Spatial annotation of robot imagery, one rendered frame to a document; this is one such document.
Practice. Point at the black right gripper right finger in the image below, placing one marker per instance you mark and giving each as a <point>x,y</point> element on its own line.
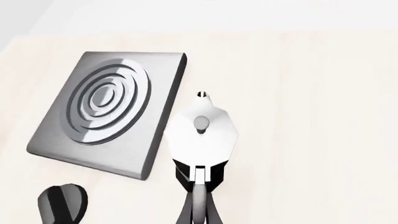
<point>214,211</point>

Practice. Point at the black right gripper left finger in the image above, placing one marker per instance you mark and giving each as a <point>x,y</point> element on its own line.
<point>186,210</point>

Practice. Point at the white and black moka pot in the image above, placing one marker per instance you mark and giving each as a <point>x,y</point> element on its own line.
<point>202,144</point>

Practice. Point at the flat black stove plate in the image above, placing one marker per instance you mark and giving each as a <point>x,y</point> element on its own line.
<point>105,112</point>

